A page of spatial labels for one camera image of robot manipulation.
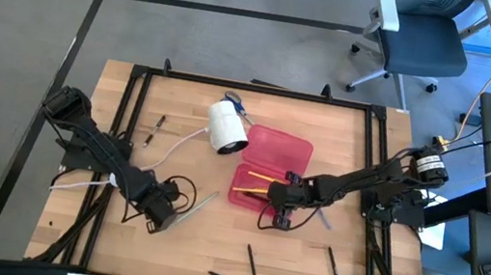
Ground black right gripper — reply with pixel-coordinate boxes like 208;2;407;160
262;167;318;235

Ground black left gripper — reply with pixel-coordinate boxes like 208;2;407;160
133;175;185;238

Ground yellow pencil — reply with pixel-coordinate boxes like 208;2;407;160
245;170;281;184

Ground pink plastic supply box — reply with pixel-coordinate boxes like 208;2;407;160
224;121;317;221

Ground clear black click pen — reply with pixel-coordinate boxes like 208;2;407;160
142;112;168;152

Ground white paper sheet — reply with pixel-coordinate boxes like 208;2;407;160
418;190;452;252

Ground black desk leg bar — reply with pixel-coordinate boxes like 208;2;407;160
421;178;489;235

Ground grey white office chair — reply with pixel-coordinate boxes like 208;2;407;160
341;0;491;125

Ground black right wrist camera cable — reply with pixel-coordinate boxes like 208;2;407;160
255;197;330;241

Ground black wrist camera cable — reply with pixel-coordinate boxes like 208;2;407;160
255;197;330;241
120;167;203;236

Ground black left wrist camera cable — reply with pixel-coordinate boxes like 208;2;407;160
120;167;203;236

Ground white cylindrical camera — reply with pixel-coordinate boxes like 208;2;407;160
201;97;257;160

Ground blue handled scissors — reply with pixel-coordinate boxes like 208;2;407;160
219;90;260;128

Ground black metal rig frame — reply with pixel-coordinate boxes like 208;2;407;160
23;41;459;275

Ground yellow cable plug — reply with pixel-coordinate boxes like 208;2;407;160
430;133;452;152

